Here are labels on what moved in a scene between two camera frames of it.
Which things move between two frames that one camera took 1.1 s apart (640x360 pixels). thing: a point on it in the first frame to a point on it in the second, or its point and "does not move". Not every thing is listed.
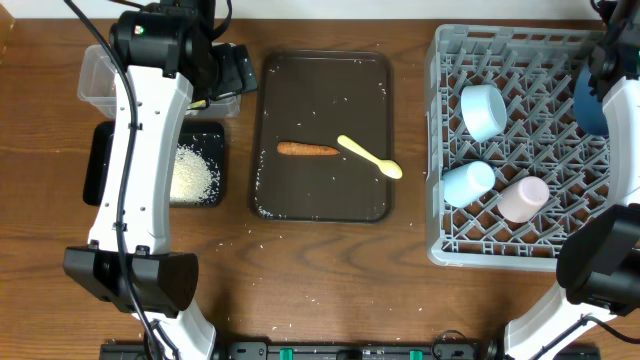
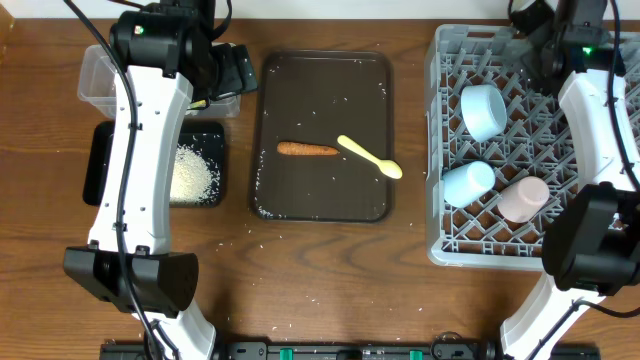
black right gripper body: (608, 41) to (534, 56)
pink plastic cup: (522, 200) does not move
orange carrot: (298, 148) does not move
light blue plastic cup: (464, 184) does not move
